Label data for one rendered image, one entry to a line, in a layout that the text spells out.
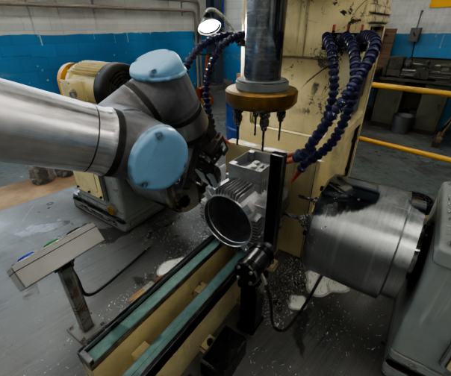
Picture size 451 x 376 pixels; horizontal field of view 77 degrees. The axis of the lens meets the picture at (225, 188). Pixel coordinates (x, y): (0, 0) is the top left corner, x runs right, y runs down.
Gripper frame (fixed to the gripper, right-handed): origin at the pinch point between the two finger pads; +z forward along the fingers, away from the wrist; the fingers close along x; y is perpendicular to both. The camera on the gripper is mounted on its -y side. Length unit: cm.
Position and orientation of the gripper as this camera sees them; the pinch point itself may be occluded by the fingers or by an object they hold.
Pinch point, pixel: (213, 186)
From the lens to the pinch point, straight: 77.3
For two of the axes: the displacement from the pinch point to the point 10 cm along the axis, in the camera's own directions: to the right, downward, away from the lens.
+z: 2.8, 5.5, 7.9
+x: -8.3, -2.8, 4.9
